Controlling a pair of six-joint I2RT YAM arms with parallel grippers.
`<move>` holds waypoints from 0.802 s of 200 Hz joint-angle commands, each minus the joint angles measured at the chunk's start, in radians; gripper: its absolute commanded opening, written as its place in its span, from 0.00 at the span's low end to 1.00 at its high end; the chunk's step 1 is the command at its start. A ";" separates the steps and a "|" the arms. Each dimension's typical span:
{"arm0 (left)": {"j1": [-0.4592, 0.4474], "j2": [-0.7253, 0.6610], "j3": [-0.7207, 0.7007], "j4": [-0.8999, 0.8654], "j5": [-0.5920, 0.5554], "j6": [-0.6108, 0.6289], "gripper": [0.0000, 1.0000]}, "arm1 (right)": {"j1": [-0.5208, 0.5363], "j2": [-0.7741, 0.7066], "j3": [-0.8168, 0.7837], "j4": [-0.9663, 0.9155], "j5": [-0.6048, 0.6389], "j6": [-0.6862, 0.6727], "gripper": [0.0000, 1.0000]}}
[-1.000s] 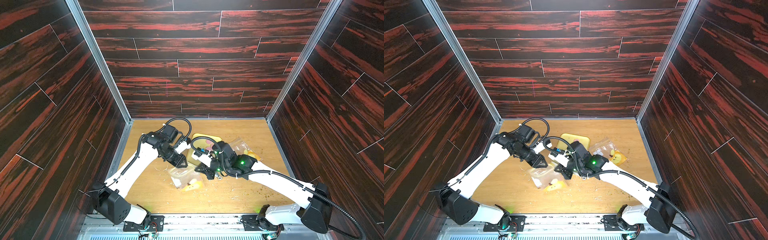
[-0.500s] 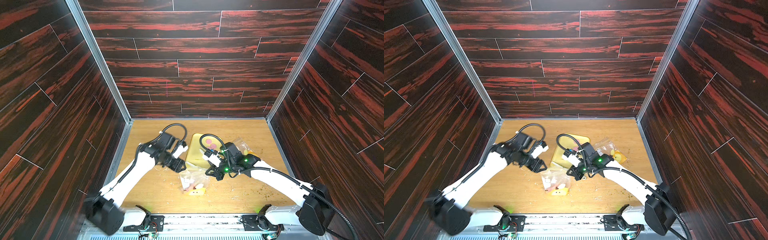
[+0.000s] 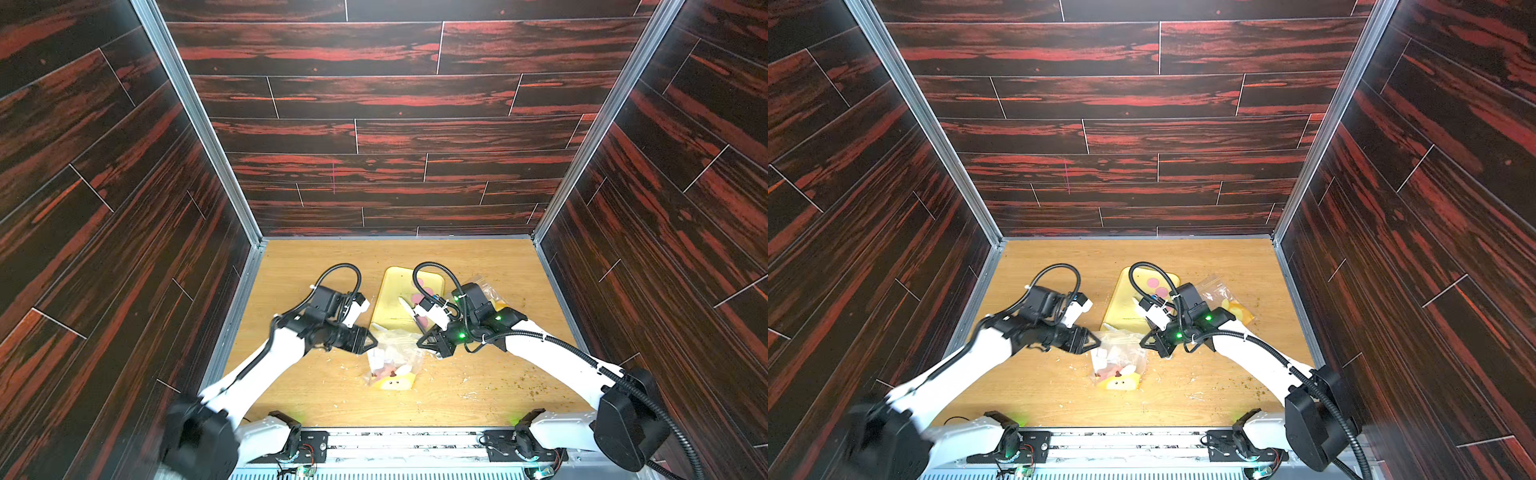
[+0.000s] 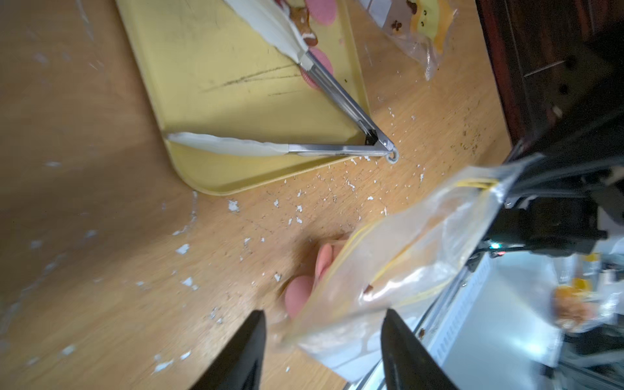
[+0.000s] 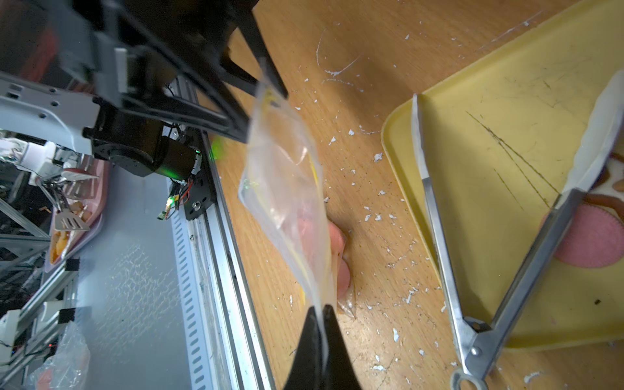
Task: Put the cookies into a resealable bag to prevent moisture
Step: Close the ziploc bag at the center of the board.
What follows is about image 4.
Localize yellow plastic tray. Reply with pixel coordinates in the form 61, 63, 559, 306
116, 1, 370, 196

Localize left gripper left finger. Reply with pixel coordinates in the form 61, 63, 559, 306
190, 310, 267, 390

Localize metal tongs white tips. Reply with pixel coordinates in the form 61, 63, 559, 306
165, 0, 401, 165

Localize pink round cookie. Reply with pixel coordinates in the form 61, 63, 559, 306
284, 276, 315, 319
300, 47, 334, 90
315, 243, 334, 282
305, 0, 337, 26

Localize star shaped brown cookie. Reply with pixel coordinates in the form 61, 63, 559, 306
284, 1, 319, 47

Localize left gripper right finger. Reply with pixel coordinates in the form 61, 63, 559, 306
381, 309, 458, 390

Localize clear resealable bag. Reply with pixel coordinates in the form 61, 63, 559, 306
359, 0, 458, 81
271, 158, 531, 382

